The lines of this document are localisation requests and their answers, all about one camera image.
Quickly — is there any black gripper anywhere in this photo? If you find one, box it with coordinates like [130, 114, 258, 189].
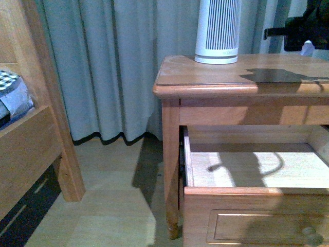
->
[263, 1, 328, 51]

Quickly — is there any white medicine bottle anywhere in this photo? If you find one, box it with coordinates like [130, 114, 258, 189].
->
[300, 40, 315, 56]

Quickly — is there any wooden drawer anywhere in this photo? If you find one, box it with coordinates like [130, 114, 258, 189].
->
[181, 126, 328, 246]

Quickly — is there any white cylindrical air purifier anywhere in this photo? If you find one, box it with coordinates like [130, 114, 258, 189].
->
[194, 0, 241, 64]

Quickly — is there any wooden nightstand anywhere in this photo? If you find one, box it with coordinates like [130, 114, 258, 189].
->
[153, 54, 328, 239]

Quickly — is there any grey curtain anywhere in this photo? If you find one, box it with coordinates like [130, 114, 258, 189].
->
[38, 0, 304, 146]

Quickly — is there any checkered bedding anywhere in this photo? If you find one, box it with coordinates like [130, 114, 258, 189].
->
[1, 70, 34, 129]

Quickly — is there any wooden bed frame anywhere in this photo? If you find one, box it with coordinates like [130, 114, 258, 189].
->
[1, 1, 85, 217]

